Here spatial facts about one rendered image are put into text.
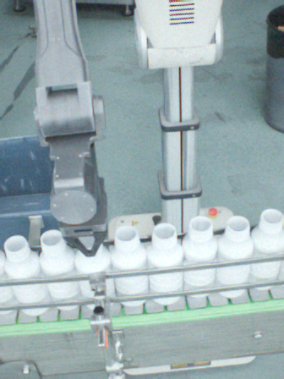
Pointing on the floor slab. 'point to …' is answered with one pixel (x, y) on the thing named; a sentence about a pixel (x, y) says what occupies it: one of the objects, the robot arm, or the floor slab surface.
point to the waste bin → (275, 70)
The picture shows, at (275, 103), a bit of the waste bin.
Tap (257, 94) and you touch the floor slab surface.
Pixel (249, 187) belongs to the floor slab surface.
